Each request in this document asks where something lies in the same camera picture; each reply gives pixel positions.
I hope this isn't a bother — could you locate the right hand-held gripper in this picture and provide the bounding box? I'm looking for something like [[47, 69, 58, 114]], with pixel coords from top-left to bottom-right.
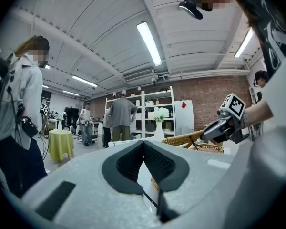
[[201, 93, 250, 145]]

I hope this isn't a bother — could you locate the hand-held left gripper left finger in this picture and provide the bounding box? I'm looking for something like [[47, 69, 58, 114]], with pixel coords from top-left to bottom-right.
[[101, 139, 145, 196]]

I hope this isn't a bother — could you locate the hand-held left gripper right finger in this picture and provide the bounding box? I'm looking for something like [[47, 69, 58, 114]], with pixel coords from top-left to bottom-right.
[[143, 140, 190, 224]]

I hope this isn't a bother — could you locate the wicker basket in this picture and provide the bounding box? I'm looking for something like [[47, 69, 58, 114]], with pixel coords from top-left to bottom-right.
[[150, 129, 225, 192]]

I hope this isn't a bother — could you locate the person's right forearm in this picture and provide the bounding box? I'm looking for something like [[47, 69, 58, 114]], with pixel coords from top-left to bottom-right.
[[243, 100, 275, 128]]

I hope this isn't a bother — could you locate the white refrigerator with red tag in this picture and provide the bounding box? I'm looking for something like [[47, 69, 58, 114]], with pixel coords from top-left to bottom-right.
[[174, 100, 195, 136]]

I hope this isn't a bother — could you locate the white vase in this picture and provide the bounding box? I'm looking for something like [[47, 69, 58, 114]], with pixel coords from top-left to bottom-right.
[[153, 122, 165, 143]]

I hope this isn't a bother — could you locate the white flower bouquet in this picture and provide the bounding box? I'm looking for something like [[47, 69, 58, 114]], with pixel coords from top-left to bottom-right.
[[153, 106, 170, 123]]

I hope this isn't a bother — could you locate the white metal shelving unit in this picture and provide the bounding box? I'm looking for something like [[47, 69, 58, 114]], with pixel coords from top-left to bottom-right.
[[104, 86, 176, 139]]

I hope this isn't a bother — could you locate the yellow-green cloth table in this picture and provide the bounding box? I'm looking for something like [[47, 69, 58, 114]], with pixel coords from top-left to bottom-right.
[[48, 129, 75, 162]]

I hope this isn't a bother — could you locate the ceiling air conditioner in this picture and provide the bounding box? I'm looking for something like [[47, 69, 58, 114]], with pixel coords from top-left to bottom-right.
[[122, 67, 155, 83]]

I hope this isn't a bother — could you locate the person's black printed shirt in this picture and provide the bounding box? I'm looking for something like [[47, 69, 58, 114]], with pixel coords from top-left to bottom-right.
[[243, 0, 286, 78]]

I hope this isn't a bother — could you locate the black head-worn camera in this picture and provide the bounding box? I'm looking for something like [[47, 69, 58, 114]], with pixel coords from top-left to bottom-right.
[[178, 0, 204, 21]]

